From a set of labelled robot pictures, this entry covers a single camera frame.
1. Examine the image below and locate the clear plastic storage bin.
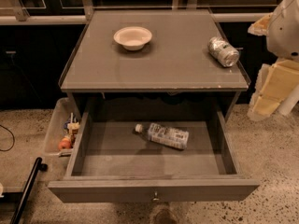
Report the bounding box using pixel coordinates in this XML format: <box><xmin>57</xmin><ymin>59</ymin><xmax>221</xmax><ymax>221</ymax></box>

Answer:
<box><xmin>44</xmin><ymin>98</ymin><xmax>76</xmax><ymax>156</ymax></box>

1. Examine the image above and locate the metal drawer knob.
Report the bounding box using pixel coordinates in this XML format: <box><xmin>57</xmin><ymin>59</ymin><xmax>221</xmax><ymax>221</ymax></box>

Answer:
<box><xmin>151</xmin><ymin>191</ymin><xmax>160</xmax><ymax>202</ymax></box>

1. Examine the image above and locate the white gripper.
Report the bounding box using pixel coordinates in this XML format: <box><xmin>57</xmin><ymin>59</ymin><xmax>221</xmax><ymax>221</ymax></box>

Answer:
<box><xmin>248</xmin><ymin>0</ymin><xmax>299</xmax><ymax>121</ymax></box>

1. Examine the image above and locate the grey cabinet with counter top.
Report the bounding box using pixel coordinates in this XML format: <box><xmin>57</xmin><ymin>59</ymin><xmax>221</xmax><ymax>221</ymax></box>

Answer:
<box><xmin>58</xmin><ymin>8</ymin><xmax>251</xmax><ymax>123</ymax></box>

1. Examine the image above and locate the white paper bowl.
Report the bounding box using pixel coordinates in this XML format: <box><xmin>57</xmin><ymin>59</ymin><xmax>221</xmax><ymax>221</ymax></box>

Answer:
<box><xmin>113</xmin><ymin>26</ymin><xmax>152</xmax><ymax>51</ymax></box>

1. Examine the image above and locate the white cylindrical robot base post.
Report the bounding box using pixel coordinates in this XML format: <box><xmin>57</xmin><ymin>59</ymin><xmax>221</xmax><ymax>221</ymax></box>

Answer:
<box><xmin>278</xmin><ymin>85</ymin><xmax>299</xmax><ymax>116</ymax></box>

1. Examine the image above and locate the metal window frame rail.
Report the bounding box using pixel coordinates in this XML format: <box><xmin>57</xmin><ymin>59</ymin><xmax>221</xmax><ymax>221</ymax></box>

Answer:
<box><xmin>0</xmin><ymin>0</ymin><xmax>282</xmax><ymax>24</ymax></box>

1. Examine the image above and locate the orange toy fruit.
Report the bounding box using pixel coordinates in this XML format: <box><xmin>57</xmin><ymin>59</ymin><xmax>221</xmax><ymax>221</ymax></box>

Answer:
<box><xmin>58</xmin><ymin>137</ymin><xmax>72</xmax><ymax>150</ymax></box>

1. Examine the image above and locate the crushed silver can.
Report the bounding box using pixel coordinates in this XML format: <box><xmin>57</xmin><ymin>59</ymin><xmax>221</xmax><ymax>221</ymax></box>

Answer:
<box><xmin>207</xmin><ymin>36</ymin><xmax>240</xmax><ymax>67</ymax></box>

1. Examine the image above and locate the black floor cable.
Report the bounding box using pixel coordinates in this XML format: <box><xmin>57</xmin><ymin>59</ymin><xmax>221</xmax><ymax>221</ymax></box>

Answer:
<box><xmin>0</xmin><ymin>124</ymin><xmax>16</xmax><ymax>152</ymax></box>

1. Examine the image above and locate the small colourful toy bottle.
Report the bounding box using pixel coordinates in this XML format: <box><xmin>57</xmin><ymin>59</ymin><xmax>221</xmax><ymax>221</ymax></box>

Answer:
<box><xmin>66</xmin><ymin>114</ymin><xmax>80</xmax><ymax>145</ymax></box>

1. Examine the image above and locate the grey open top drawer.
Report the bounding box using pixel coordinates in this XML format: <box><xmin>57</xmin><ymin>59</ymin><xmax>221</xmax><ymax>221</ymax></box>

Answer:
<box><xmin>49</xmin><ymin>98</ymin><xmax>259</xmax><ymax>203</ymax></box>

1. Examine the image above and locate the black metal pole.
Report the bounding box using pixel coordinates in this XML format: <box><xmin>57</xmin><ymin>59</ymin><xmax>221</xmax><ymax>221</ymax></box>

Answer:
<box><xmin>10</xmin><ymin>157</ymin><xmax>48</xmax><ymax>224</ymax></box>

